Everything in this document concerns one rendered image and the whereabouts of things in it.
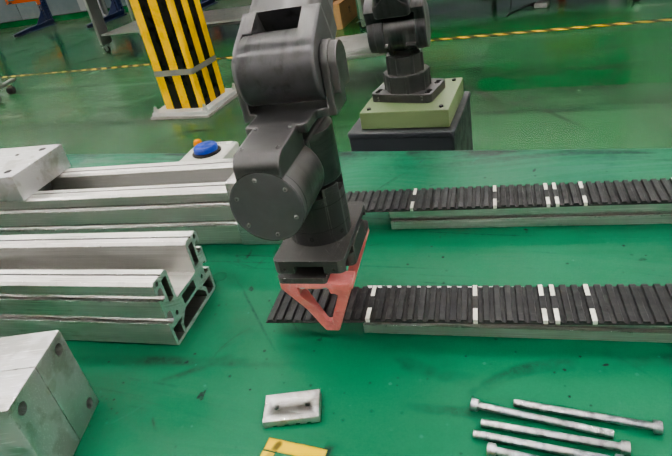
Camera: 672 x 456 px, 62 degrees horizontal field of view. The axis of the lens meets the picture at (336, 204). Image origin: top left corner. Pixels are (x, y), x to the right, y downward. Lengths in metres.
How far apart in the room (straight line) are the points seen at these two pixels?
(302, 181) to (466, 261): 0.30
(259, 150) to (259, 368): 0.25
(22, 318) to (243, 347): 0.27
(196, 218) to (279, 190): 0.39
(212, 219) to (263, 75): 0.36
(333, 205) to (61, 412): 0.30
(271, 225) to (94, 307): 0.30
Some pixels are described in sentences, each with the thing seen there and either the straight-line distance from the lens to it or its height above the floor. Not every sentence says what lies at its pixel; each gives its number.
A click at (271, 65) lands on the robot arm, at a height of 1.07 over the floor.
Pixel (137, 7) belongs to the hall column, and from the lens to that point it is 4.02.
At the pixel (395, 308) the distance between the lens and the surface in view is 0.55.
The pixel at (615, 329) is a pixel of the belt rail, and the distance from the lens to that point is 0.57.
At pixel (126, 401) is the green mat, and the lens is 0.61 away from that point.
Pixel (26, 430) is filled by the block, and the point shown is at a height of 0.85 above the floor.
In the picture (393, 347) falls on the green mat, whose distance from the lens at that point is 0.56.
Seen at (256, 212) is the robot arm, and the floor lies 0.98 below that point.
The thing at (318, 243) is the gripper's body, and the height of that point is 0.90.
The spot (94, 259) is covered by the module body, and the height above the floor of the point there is 0.84.
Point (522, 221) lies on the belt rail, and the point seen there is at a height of 0.79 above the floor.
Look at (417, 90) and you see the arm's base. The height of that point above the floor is 0.83.
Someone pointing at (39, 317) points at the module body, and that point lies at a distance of 0.73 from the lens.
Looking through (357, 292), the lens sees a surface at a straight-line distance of 0.58.
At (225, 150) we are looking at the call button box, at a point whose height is 0.84.
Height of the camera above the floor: 1.17
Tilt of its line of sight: 29 degrees down
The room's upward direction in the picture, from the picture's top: 11 degrees counter-clockwise
